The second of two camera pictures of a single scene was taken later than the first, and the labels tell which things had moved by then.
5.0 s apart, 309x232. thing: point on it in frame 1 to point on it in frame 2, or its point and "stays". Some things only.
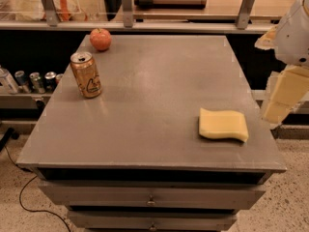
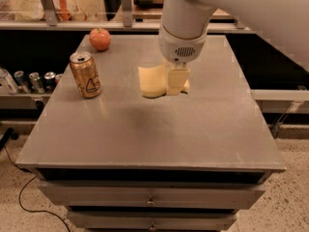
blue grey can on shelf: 22,82 stays
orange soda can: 86,74 stays
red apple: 100,39 stays
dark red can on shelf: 50,80 stays
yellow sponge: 223,124 to 153,80
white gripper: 294,38 to 179,48
